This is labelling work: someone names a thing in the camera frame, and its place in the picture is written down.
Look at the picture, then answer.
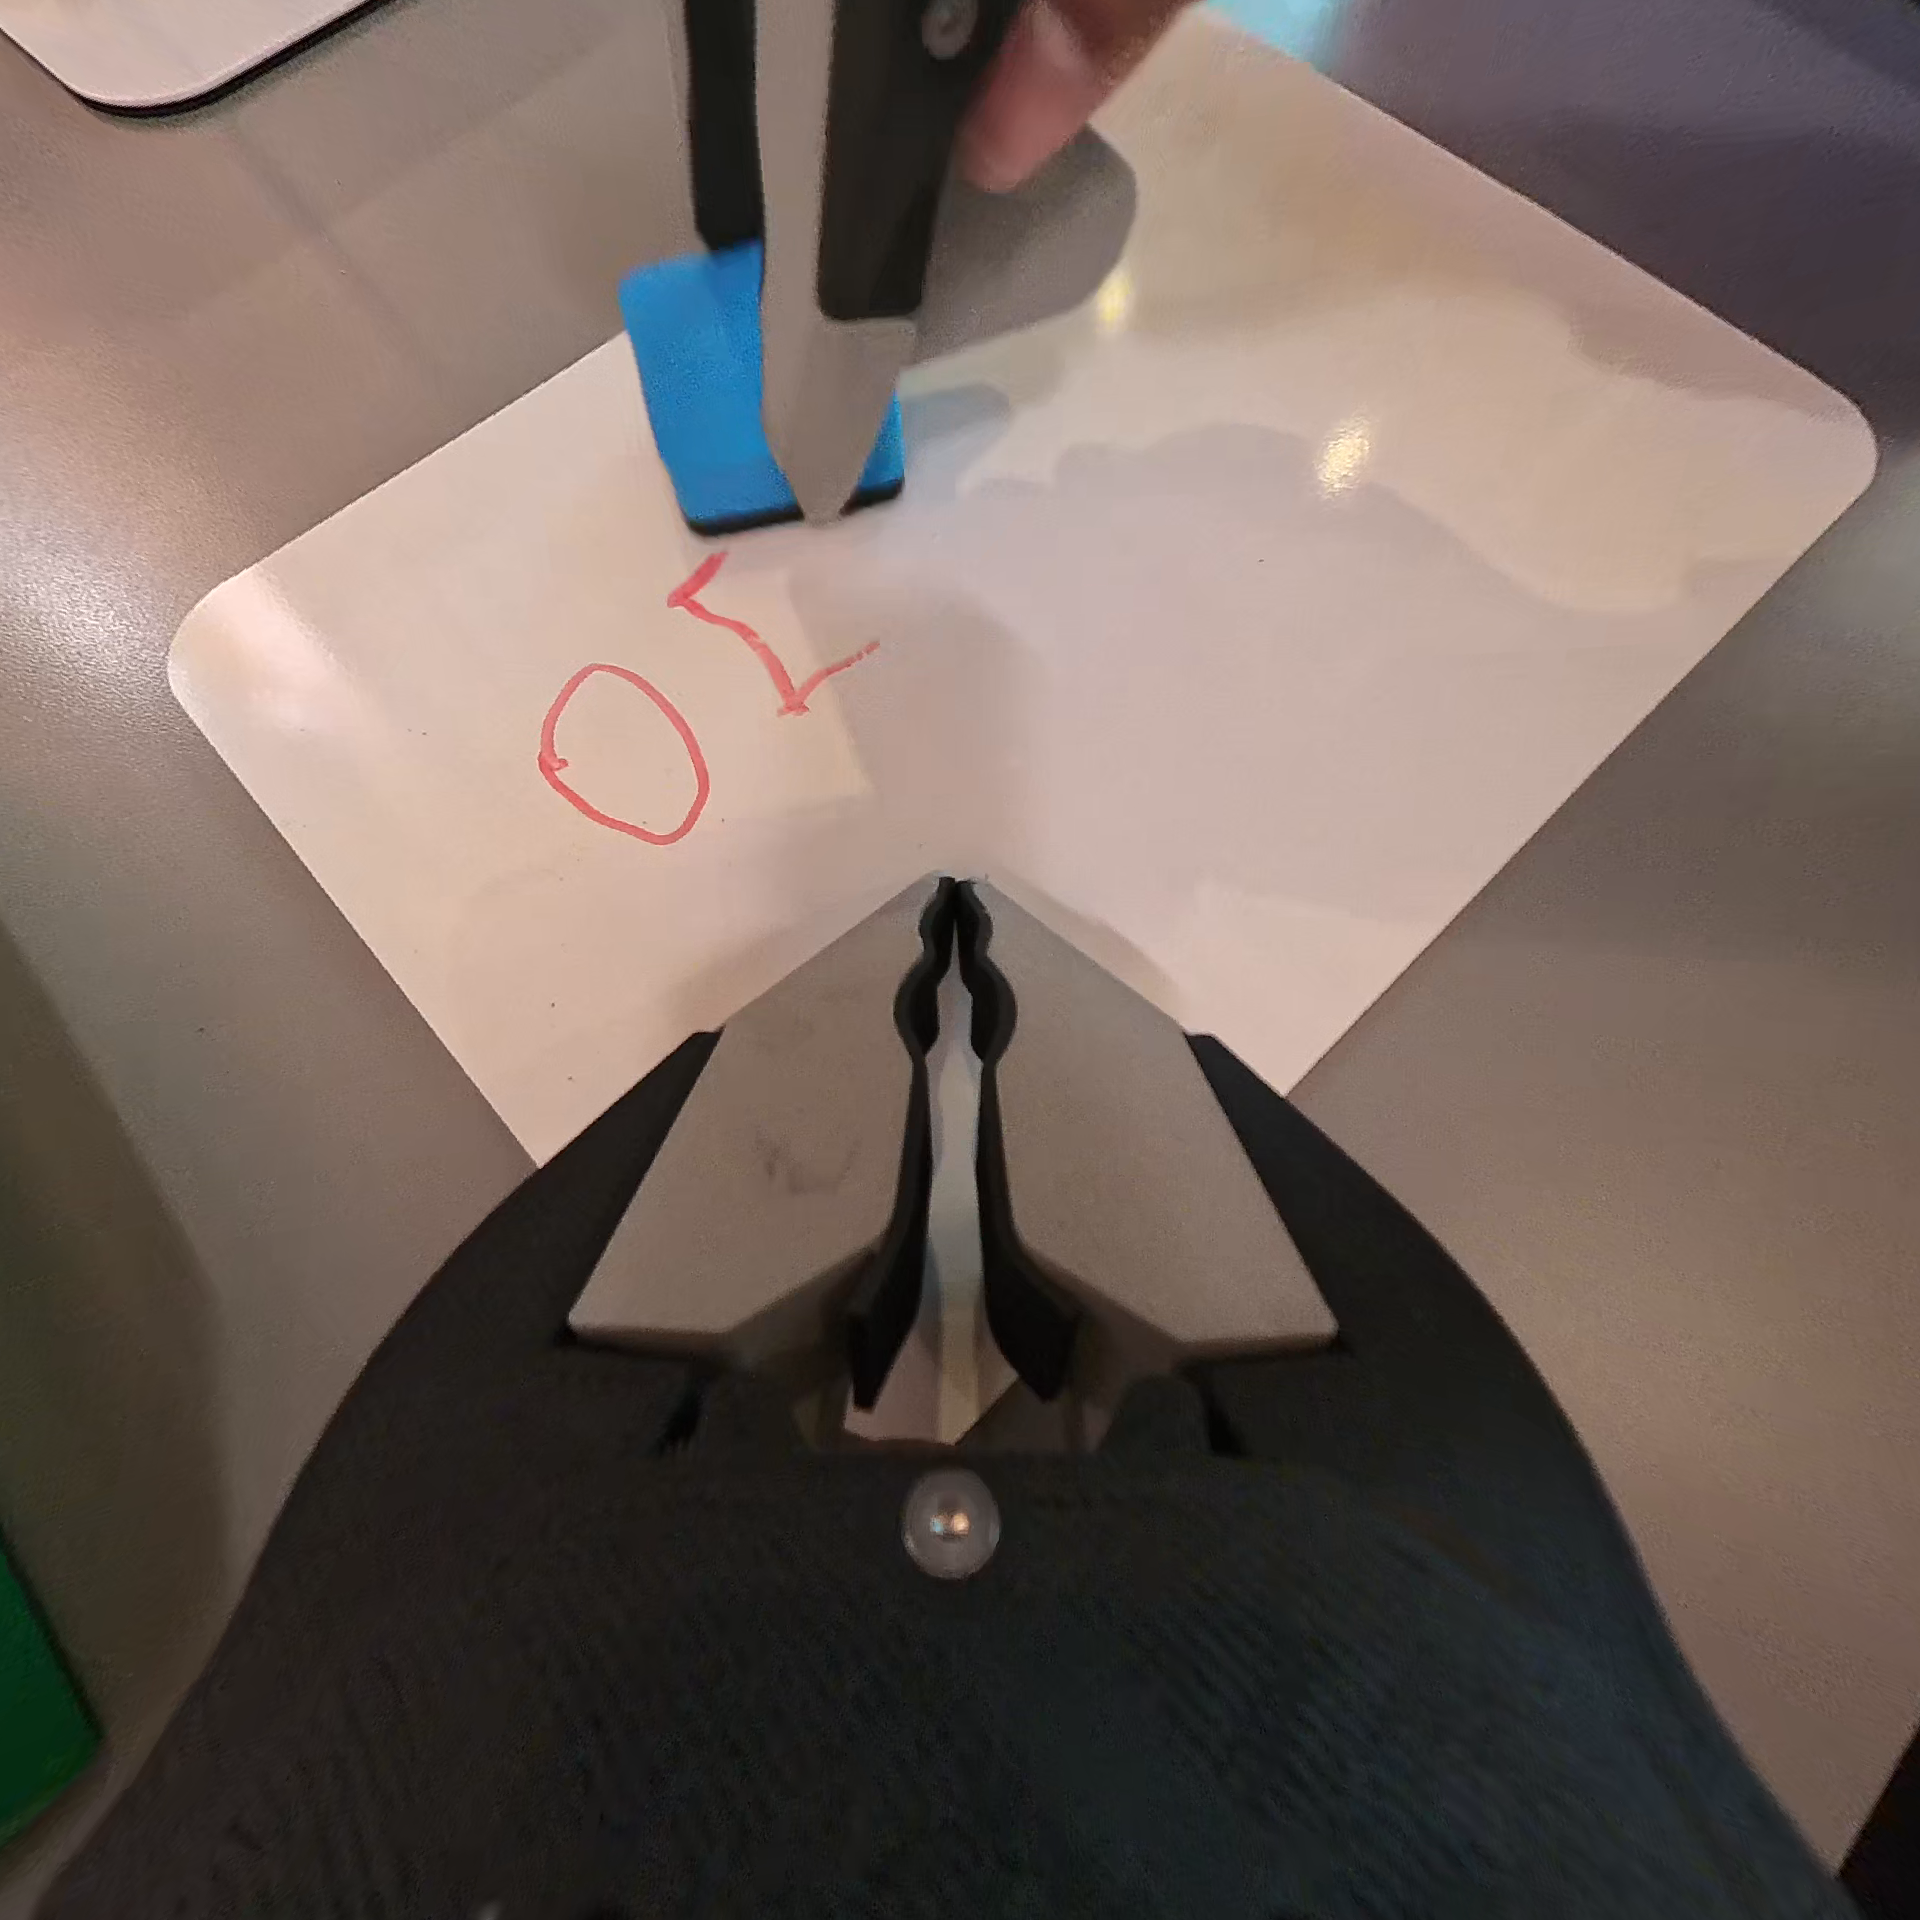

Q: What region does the white whiteboard sheet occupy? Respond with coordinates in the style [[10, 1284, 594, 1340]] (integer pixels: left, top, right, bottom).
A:
[[165, 0, 1881, 1174]]

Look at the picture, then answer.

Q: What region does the person's right hand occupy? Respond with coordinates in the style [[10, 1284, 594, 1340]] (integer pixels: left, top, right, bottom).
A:
[[959, 0, 1187, 194]]

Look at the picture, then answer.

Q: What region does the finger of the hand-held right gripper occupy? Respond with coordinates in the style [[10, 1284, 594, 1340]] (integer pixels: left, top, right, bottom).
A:
[[755, 0, 1033, 529], [666, 0, 770, 254]]

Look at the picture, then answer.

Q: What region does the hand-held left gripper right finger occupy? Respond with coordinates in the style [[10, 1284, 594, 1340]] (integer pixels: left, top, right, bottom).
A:
[[955, 879, 1339, 1404]]

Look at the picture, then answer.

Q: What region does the white board with dark rim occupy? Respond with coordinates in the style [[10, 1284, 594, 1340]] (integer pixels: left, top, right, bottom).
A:
[[0, 0, 376, 113]]

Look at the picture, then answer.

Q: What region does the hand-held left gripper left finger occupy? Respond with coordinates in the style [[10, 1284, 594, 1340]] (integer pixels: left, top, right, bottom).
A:
[[564, 875, 963, 1413]]

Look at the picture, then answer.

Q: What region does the green plastic bin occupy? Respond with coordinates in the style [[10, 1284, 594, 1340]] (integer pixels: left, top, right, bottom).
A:
[[0, 1528, 104, 1848]]

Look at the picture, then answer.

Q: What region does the blue whiteboard eraser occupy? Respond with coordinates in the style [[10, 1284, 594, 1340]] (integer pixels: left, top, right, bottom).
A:
[[619, 243, 911, 540]]

